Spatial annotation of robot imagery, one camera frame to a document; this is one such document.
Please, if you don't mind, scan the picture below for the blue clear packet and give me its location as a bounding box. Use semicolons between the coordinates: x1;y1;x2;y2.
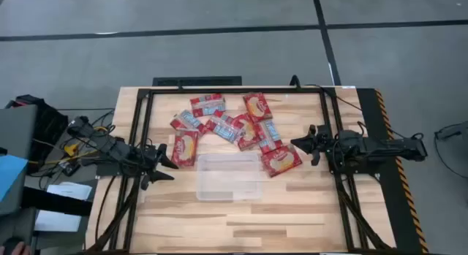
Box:
204;110;244;145

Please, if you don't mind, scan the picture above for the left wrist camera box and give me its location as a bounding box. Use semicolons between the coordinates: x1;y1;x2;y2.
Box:
141;145;159;160

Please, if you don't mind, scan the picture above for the yellow cable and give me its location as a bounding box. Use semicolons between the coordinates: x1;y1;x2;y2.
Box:
28;126;110;165

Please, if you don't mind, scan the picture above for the grey floor device with cable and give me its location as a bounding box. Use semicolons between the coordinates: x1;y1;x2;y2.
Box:
433;120;468;180

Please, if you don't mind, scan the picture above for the blue sheet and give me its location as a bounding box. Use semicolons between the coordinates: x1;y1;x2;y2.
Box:
0;154;29;203

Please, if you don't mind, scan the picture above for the white paper sheet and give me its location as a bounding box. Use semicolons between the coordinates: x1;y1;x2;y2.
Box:
46;181;93;202
34;209;83;233

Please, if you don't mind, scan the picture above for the grey box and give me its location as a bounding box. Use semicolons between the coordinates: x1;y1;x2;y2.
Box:
0;104;38;216

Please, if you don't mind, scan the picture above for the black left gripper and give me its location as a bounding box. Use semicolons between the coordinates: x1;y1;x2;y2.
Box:
137;143;179;184

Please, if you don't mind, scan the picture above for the black metal rig frame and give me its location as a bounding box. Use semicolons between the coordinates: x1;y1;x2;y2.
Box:
87;85;394;253

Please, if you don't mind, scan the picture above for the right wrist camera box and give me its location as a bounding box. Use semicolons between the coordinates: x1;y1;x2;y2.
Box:
317;125;333;142

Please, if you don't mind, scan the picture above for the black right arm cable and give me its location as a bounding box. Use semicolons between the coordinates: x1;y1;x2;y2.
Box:
303;84;425;141

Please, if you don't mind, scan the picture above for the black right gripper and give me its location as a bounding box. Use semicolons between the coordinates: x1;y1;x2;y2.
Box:
290;125;339;167

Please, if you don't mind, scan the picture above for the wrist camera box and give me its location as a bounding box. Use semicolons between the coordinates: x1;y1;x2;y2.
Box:
317;125;333;142
141;145;159;160

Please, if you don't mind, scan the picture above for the person's hand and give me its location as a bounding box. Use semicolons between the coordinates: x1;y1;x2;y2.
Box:
0;237;33;255

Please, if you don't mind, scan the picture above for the red popcorn bag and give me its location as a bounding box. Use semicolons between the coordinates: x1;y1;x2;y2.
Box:
170;129;200;169
232;113;263;152
170;109;208;135
242;92;273;123
255;118;284;155
260;143;303;178
189;94;227;118

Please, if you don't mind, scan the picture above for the clear plastic bin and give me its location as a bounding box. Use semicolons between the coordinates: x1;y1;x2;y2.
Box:
196;152;263;202

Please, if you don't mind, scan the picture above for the black fabric bag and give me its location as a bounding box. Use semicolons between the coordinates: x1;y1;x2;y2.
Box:
5;94;69;164

